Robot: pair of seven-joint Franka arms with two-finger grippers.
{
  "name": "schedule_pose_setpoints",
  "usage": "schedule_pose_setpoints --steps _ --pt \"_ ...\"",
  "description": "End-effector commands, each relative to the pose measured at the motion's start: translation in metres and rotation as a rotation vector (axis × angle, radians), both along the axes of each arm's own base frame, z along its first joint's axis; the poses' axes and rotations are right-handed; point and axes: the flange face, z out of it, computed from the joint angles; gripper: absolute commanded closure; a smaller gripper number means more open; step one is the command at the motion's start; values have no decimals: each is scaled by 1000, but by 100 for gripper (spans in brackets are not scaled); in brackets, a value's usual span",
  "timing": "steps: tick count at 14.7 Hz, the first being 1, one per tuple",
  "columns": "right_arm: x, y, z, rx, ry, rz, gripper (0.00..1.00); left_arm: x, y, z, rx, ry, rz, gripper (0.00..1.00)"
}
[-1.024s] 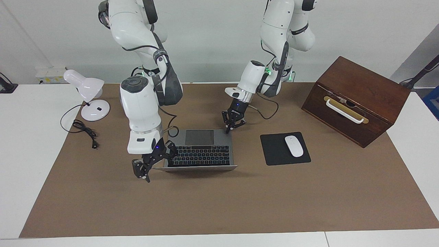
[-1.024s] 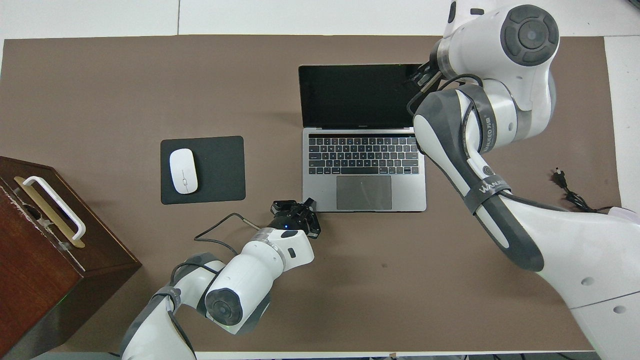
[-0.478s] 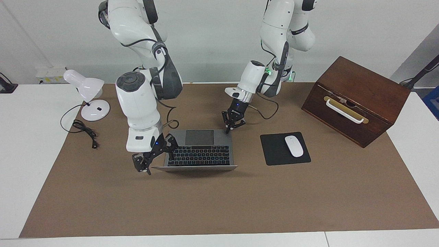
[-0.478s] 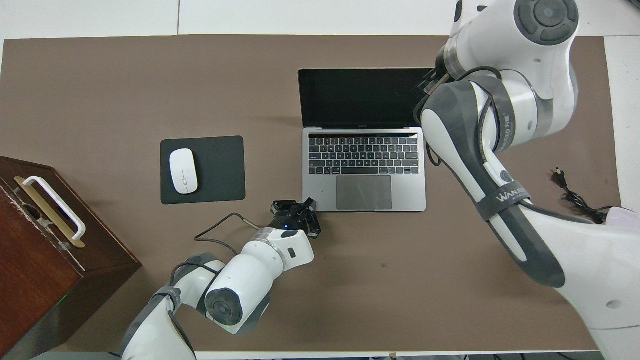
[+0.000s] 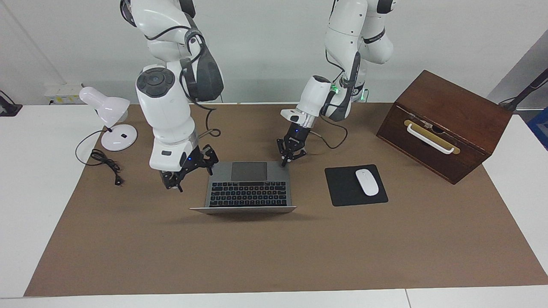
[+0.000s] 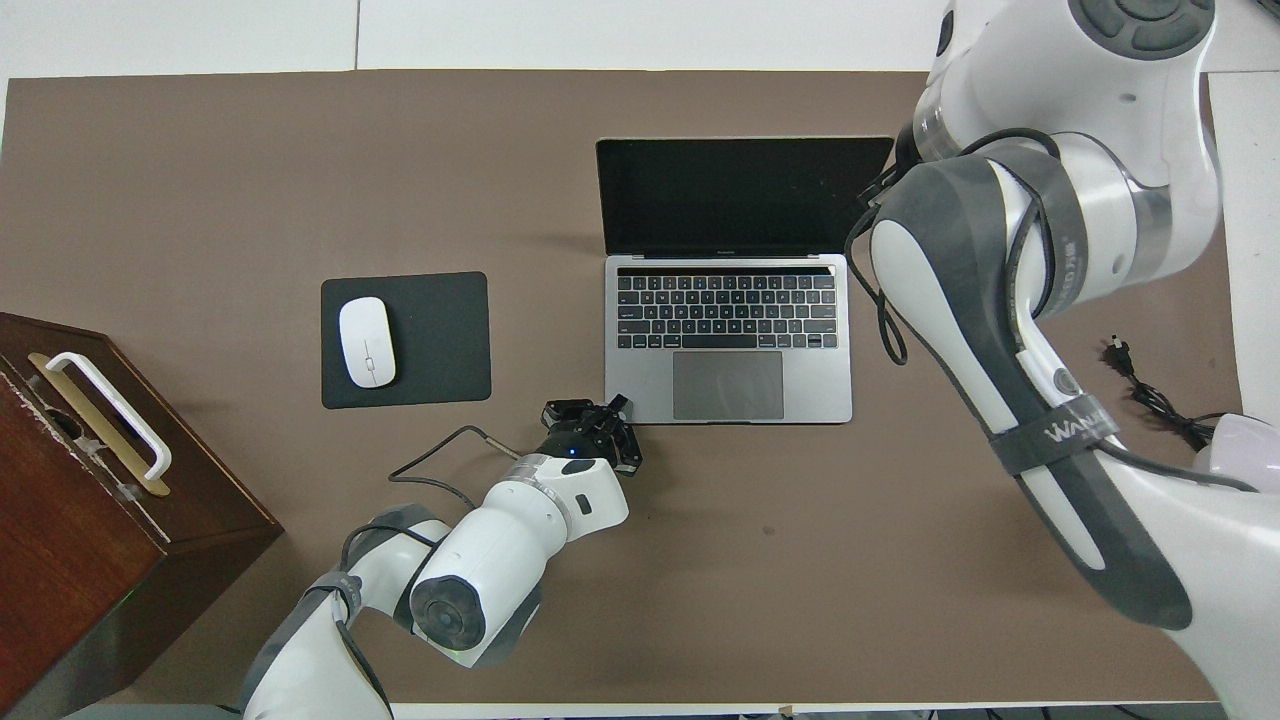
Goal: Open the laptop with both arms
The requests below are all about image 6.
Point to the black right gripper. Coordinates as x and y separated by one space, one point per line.
906 145

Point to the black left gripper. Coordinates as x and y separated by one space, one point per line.
575 445

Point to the grey aluminium laptop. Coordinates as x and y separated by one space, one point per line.
730 385

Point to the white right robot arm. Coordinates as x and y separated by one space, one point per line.
1100 200

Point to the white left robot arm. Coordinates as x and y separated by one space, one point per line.
480 570

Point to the black mouse pad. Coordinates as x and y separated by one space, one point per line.
440 340

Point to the white computer mouse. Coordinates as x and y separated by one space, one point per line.
366 340

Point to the brown table mat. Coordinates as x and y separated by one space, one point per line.
300 150

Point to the white desk lamp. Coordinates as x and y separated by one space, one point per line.
1245 440

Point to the dark brown wooden box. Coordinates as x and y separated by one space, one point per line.
60 560

